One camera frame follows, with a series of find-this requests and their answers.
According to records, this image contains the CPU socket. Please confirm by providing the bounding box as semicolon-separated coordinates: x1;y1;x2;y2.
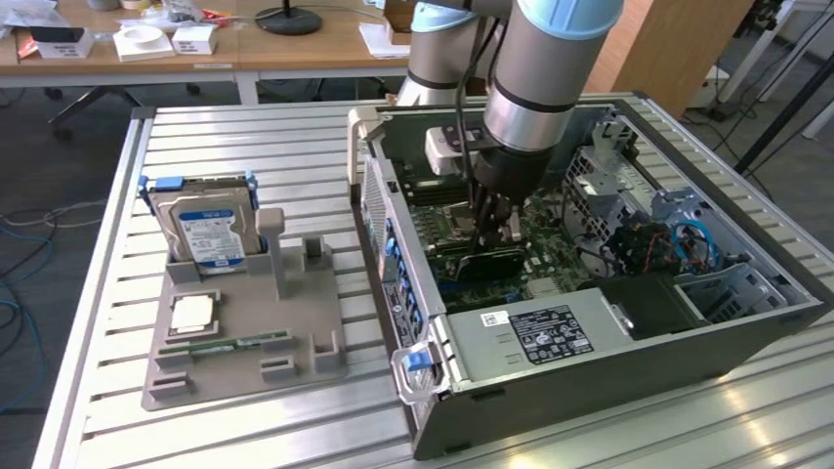
440;201;480;232

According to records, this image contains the blue case latch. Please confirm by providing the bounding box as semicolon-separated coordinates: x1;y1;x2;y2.
402;347;436;376

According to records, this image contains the green Nvidia graphics card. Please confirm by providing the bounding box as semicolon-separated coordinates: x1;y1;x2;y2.
454;246;528;284

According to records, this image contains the open black PC case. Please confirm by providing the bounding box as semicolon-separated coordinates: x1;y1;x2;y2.
347;91;834;463

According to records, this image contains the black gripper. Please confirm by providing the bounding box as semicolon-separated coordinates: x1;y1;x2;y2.
470;146;555;204

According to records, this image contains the black stand pole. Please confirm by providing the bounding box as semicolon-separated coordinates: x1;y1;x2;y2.
733;0;834;176

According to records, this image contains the white table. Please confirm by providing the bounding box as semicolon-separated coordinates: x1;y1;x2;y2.
715;0;834;141

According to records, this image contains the blue floor cable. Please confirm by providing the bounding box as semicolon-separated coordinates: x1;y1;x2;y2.
0;233;55;416

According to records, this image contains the green motherboard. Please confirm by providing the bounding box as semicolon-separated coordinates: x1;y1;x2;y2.
390;160;600;312

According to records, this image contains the grey floor cable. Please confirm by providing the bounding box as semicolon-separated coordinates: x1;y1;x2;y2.
0;197;109;231

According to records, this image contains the black lamp base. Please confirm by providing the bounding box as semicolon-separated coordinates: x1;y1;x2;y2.
251;0;326;37

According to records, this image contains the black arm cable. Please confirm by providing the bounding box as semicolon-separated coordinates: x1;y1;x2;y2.
454;19;500;206

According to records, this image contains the blue SATA wire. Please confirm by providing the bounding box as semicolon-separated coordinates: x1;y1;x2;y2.
672;220;723;276

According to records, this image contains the clear plastic bag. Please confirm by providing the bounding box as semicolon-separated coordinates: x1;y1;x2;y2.
155;0;227;25

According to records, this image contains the grey parts rack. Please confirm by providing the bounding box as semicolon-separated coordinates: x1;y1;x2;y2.
139;207;354;412

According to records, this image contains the wooden desk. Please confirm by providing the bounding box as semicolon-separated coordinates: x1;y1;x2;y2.
0;0;595;107

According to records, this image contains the green RAM stick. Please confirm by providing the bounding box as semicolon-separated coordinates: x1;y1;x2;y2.
157;330;294;357

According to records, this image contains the silver CPU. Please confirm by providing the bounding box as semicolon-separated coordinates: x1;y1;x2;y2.
169;295;219;331

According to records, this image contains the hard disk with blue rails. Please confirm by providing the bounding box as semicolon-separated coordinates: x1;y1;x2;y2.
139;169;261;271

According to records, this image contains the grey power supply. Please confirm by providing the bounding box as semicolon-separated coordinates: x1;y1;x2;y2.
442;286;638;383

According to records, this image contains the white labelled box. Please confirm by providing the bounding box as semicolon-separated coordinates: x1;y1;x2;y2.
169;23;220;57

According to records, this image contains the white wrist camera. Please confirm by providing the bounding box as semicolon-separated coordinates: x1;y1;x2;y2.
423;125;487;176

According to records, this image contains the grey slanted disk bay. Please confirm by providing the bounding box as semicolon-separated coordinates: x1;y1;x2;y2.
674;263;805;326

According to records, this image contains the white paper stack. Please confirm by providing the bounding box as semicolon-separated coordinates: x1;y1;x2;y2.
360;22;414;61

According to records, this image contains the white box with black lid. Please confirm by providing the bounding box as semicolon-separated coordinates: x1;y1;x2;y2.
32;26;97;61

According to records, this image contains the black office chair base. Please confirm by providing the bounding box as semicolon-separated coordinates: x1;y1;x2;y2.
43;83;143;142

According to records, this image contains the perforated metal disk bay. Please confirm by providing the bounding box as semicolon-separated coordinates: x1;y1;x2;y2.
560;144;660;248

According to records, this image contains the small cardboard box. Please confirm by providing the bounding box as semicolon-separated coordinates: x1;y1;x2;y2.
382;0;418;35

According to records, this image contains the wooden cabinet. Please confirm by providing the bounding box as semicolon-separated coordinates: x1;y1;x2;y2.
572;0;757;119

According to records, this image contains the white box with round recess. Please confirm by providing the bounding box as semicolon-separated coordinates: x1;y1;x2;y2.
111;24;177;64

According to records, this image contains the pile of papers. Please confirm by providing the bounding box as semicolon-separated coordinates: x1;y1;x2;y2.
0;0;75;29

